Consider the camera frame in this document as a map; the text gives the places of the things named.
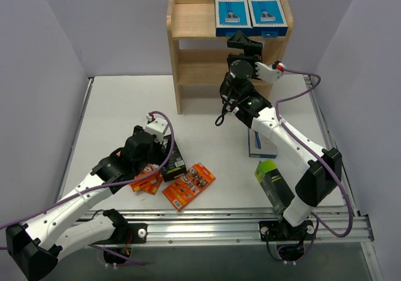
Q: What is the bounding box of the blue Harry's razor box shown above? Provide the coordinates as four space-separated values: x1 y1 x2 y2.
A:
247 0 288 38
214 0 253 37

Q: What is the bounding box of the black green gillette box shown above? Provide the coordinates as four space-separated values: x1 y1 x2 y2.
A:
161 142 187 182
254 160 294 215

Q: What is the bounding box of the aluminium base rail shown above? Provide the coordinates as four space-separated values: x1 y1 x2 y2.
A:
75 208 373 247

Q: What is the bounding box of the wooden three-tier shelf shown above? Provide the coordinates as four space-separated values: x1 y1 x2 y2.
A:
166 0 294 114

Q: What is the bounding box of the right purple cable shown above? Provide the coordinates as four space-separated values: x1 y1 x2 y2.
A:
275 66 355 238

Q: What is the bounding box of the orange razor pack front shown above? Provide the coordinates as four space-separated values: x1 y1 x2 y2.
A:
162 163 216 212

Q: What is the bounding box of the orange razor pack top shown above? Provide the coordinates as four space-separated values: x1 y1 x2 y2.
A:
130 164 163 195

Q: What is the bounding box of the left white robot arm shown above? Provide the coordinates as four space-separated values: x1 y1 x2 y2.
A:
3 122 170 280

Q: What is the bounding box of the white Harry's razor blister pack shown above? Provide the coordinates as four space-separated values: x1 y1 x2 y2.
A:
247 129 277 159

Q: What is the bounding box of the orange razor pack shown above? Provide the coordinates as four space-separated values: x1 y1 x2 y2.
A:
130 164 163 195
162 163 216 212

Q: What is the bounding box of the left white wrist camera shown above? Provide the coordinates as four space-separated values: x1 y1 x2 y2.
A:
145 114 169 143

